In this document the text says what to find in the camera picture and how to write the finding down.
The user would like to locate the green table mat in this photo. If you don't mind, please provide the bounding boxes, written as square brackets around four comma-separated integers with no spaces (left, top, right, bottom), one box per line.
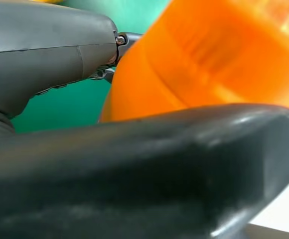
[11,0,171,134]

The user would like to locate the orange bottle with clear cap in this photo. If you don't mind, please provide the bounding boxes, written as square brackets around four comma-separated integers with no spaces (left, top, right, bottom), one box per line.
[99,0,289,123]

